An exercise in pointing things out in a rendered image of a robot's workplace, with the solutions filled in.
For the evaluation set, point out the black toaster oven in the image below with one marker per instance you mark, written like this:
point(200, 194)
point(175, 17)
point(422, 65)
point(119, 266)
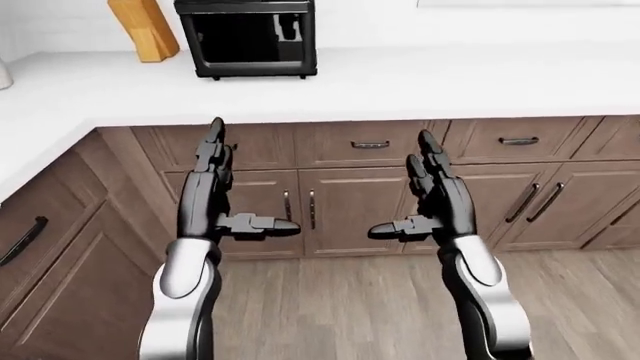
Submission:
point(240, 5)

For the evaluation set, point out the black glass toaster oven door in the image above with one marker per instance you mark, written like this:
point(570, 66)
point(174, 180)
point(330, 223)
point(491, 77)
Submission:
point(240, 41)

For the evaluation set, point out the brown wooden cabinet door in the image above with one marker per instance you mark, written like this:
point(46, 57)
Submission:
point(350, 210)
point(492, 187)
point(75, 292)
point(590, 202)
point(260, 187)

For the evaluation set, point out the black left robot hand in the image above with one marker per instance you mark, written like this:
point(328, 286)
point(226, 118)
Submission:
point(197, 206)

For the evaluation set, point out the wooden knife block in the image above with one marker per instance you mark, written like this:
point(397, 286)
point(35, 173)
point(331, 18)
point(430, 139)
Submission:
point(147, 33)

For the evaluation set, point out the brown wooden drawer front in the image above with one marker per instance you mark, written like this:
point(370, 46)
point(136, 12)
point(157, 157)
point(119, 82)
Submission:
point(620, 137)
point(475, 140)
point(330, 144)
point(165, 146)
point(50, 195)

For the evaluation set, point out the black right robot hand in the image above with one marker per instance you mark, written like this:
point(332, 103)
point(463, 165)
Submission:
point(455, 210)

